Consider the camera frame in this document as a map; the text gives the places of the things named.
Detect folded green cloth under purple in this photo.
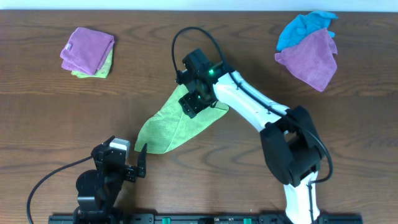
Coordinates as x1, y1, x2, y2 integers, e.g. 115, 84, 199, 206
72, 50, 113, 78

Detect green microfiber cloth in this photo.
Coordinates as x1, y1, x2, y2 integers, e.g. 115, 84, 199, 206
134, 85, 229, 154

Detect crumpled blue cloth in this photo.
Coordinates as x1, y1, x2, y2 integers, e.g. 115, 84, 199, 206
276, 11, 338, 52

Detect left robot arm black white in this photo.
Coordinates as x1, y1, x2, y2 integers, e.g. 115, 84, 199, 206
73, 136, 147, 223

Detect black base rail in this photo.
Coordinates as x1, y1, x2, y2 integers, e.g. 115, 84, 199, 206
48, 212, 363, 224

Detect crumpled purple cloth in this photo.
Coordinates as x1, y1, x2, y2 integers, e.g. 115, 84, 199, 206
274, 28, 338, 92

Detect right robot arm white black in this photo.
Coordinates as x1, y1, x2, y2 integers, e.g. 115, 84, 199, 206
177, 49, 323, 223

